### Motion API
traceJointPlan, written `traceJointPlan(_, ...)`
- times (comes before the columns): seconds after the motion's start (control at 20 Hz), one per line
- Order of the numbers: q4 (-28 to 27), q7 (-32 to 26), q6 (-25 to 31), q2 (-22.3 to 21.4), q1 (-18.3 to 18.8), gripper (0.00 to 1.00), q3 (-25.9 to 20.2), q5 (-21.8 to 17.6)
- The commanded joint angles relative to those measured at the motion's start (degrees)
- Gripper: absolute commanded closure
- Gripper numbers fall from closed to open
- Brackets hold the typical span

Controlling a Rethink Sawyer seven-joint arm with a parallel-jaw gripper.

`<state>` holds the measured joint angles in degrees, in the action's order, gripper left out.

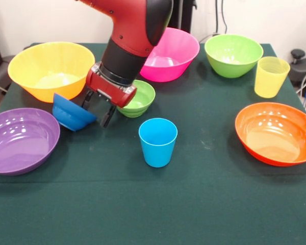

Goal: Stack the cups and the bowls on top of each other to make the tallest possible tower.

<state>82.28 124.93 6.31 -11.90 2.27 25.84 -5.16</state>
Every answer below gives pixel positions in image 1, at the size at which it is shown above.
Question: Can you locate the shallow orange plastic bowl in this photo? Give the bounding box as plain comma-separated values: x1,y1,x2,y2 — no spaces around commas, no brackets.
235,102,306,167

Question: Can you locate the dark green tablecloth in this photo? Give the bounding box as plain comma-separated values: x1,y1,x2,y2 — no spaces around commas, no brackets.
0,42,306,245

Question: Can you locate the black round base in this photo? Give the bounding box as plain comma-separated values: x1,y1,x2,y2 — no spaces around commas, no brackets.
288,56,306,90

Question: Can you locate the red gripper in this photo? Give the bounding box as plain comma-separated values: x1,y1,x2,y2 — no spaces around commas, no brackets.
81,68,138,128

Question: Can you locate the large green plastic bowl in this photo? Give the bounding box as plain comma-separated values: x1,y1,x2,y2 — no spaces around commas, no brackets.
204,34,264,79

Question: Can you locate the small dark blue bowl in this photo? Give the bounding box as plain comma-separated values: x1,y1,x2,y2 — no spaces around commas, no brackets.
52,93,97,132

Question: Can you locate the black wall cable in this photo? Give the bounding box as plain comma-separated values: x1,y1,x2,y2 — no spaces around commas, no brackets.
212,0,221,39
220,0,228,35

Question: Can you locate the translucent yellow plastic cup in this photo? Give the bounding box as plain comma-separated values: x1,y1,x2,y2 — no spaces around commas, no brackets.
253,56,291,99

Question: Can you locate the large pink plastic bowl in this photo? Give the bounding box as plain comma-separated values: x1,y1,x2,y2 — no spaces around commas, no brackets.
139,27,200,83

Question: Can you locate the large yellow plastic bowl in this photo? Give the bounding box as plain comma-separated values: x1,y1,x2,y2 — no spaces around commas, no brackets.
7,41,96,104

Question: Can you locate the small green plastic bowl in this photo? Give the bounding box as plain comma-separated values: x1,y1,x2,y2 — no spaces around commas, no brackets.
116,80,156,118

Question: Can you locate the black knob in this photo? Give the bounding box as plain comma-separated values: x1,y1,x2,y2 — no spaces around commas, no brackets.
290,49,306,64

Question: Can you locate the shallow purple plastic bowl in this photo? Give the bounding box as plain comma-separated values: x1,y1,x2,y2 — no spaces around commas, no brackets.
0,107,61,176

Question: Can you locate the light blue plastic cup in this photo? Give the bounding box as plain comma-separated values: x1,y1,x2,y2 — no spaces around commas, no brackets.
138,117,179,168

